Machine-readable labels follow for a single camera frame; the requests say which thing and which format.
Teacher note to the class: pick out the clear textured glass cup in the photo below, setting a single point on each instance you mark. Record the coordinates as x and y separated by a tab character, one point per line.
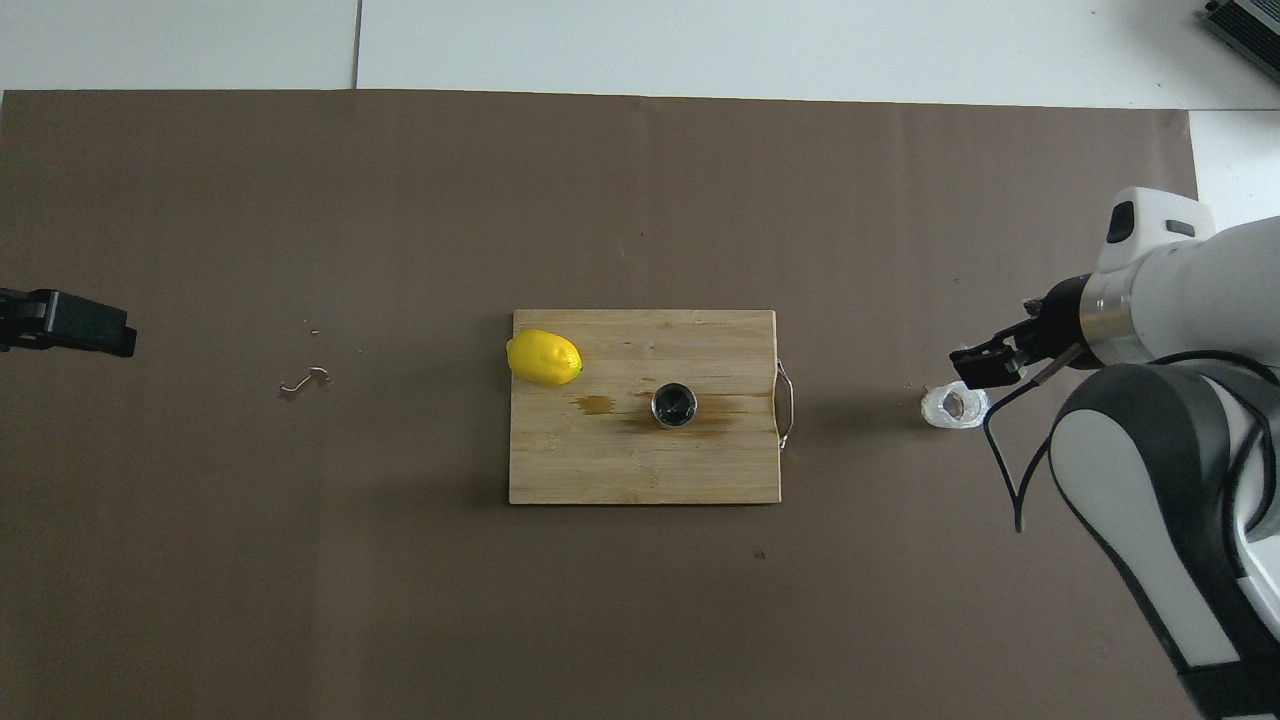
935	410

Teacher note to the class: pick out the yellow lemon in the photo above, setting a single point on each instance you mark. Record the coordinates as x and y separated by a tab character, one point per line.
545	358

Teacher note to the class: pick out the wooden cutting board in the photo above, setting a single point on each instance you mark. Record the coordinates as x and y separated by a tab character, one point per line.
620	460

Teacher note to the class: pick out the grey finned metal device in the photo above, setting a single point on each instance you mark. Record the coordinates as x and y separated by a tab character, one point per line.
1250	25

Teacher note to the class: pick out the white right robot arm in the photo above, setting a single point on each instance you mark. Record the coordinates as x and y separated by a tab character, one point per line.
1140	470

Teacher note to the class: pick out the brown paper table mat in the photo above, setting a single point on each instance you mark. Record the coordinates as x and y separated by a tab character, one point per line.
400	600

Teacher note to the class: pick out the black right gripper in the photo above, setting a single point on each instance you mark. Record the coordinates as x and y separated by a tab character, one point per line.
1062	320

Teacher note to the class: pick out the steel double jigger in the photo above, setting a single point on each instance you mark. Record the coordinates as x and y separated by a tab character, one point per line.
675	405

